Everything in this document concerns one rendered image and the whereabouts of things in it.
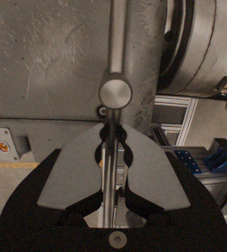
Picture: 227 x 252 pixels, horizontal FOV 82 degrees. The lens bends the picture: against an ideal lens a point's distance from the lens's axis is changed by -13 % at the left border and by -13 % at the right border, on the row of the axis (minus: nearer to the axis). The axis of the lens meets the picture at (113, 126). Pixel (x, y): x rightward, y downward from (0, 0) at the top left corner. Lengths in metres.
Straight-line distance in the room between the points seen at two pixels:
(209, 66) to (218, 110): 1.75
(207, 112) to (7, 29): 1.91
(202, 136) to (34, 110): 2.00
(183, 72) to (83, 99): 0.17
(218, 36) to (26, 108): 0.32
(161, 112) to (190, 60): 1.20
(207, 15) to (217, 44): 0.05
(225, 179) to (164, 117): 0.87
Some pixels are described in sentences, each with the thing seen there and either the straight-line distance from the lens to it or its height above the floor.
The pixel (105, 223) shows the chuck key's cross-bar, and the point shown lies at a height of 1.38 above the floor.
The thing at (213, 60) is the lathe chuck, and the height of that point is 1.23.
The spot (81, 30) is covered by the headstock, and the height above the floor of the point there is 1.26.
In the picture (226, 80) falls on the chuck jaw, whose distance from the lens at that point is 0.35.
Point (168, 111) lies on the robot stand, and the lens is 1.46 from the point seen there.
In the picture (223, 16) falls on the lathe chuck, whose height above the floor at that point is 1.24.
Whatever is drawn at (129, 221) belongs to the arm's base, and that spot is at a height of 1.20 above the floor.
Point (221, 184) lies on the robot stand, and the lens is 0.85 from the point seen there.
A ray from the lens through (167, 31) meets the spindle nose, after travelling 0.30.
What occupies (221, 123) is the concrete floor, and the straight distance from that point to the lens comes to 2.16.
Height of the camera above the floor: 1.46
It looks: 61 degrees down
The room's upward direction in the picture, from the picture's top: 178 degrees clockwise
